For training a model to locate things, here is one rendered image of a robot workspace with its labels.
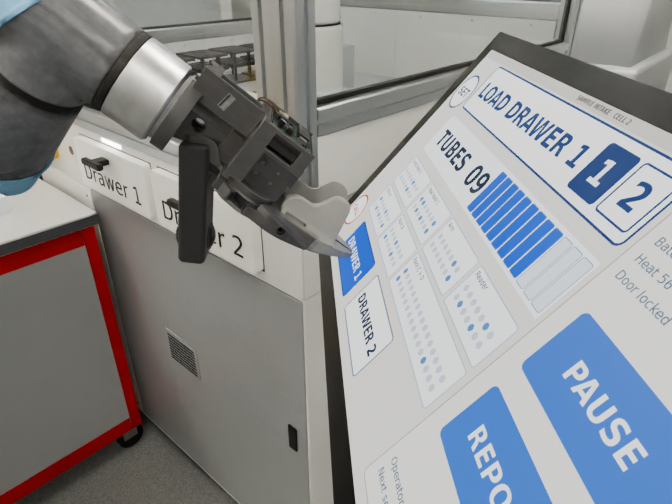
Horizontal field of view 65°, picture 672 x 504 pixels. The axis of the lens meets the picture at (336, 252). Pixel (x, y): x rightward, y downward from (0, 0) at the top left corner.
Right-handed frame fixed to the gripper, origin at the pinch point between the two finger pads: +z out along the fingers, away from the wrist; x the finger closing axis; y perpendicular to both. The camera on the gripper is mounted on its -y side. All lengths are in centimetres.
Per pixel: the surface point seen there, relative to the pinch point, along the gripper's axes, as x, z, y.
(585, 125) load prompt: -12.8, 1.7, 22.4
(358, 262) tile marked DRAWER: -1.8, 1.7, 1.2
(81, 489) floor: 53, 14, -120
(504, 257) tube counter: -17.6, 1.7, 13.1
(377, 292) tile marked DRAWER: -8.9, 1.7, 2.6
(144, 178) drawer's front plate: 50, -19, -29
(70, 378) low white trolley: 58, -6, -90
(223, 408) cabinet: 42, 23, -62
